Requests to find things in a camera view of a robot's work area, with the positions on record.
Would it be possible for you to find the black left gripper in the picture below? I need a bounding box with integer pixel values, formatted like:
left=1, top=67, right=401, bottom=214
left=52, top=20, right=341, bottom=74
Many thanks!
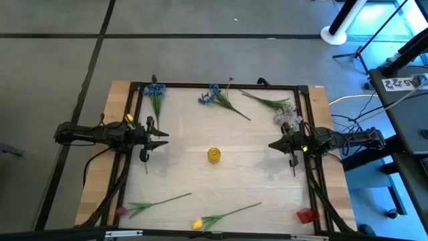
left=123, top=116, right=170, bottom=164

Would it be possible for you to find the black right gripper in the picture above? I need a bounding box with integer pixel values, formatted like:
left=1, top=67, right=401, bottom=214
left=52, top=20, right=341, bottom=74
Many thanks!
left=268, top=122, right=317, bottom=168

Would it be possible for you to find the white artificial flower bunch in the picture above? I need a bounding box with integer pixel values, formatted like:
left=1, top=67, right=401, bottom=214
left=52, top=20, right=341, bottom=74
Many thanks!
left=241, top=92, right=304, bottom=132

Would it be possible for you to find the blue artificial flower bunch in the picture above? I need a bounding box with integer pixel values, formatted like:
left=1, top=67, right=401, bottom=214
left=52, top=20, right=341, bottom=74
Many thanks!
left=142, top=82, right=167, bottom=135
left=197, top=76, right=251, bottom=121

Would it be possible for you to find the yellow ribbed glass vase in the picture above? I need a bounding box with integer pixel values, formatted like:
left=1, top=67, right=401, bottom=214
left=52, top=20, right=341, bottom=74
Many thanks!
left=207, top=147, right=222, bottom=164

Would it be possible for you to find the red artificial tulip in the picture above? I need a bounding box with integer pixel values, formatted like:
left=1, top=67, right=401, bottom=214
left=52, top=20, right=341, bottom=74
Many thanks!
left=238, top=88, right=291, bottom=110
left=115, top=192, right=193, bottom=218

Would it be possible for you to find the black desk base leg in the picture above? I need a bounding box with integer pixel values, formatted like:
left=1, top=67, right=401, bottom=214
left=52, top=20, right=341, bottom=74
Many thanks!
left=340, top=135, right=407, bottom=220

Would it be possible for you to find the black caster wheel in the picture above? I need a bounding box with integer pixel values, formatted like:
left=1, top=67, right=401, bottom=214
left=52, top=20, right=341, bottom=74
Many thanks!
left=357, top=223, right=377, bottom=236

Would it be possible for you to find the black tripod stand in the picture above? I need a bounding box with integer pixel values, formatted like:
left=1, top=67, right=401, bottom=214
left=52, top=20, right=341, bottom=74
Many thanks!
left=332, top=0, right=411, bottom=74

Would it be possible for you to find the white round-based column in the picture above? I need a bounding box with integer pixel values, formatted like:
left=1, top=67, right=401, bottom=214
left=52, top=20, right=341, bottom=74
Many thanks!
left=320, top=0, right=368, bottom=46

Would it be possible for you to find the black desk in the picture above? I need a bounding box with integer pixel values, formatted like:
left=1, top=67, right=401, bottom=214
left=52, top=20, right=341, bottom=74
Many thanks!
left=369, top=66, right=428, bottom=232

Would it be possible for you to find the white printed paper label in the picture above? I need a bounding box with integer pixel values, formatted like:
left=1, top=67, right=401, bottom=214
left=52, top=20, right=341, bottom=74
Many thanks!
left=381, top=76, right=423, bottom=92

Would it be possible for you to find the black crossbeam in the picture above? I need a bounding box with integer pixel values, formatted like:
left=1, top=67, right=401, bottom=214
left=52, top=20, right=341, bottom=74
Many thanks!
left=0, top=226, right=428, bottom=241

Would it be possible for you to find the grey floor object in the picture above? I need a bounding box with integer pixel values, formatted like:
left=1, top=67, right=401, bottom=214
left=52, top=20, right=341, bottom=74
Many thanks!
left=0, top=143, right=26, bottom=157

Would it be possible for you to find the black floor cable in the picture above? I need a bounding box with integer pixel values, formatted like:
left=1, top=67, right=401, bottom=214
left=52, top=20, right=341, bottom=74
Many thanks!
left=330, top=113, right=364, bottom=133

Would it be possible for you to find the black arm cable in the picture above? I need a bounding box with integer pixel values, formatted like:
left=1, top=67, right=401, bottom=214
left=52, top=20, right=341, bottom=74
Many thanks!
left=82, top=146, right=113, bottom=188

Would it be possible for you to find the yellow cable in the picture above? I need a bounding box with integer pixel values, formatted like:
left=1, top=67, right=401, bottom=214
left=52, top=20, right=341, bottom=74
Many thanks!
left=328, top=94, right=381, bottom=106

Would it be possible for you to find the black aluminium table frame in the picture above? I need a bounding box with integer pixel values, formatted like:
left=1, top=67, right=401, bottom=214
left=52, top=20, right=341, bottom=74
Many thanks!
left=78, top=75, right=357, bottom=235

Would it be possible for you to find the silver aluminium bracket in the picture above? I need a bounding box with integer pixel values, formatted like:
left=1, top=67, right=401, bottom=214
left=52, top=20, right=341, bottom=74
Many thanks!
left=105, top=230, right=143, bottom=239
left=290, top=234, right=330, bottom=241

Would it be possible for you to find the grey desk cable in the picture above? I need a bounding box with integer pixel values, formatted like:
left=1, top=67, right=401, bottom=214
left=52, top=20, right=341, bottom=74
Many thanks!
left=383, top=80, right=428, bottom=111

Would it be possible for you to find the black diagonal post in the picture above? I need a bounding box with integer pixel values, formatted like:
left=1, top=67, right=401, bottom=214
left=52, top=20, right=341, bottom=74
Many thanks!
left=379, top=28, right=428, bottom=78

